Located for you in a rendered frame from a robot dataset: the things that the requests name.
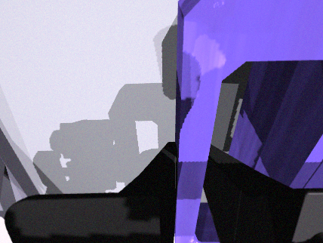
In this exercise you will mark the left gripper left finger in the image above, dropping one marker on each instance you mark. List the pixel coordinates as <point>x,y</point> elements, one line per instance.
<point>147,215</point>

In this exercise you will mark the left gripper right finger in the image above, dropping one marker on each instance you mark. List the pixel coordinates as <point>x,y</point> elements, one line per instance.
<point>250,207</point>

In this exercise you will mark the purple wooden maze board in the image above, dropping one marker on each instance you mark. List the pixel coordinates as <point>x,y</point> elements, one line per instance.
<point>278,133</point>

